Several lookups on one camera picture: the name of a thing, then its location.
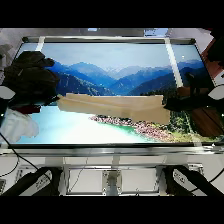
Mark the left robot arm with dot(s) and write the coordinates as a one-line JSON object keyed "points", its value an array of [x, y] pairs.
{"points": [[30, 183]]}

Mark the white garment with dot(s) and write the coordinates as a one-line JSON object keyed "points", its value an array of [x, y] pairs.
{"points": [[16, 126]]}

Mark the dark heap of clothes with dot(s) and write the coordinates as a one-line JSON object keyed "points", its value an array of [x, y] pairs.
{"points": [[31, 75]]}

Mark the beige shirt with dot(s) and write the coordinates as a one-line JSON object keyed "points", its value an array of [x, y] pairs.
{"points": [[116, 106]]}

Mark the silver frame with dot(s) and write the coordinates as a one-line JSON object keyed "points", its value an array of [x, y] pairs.
{"points": [[110, 151]]}

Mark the brown garment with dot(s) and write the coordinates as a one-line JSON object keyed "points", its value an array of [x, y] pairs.
{"points": [[206, 121]]}

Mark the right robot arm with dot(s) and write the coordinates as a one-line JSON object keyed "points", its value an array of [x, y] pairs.
{"points": [[186, 103]]}

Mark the red garment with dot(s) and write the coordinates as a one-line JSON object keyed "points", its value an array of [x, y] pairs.
{"points": [[28, 109]]}

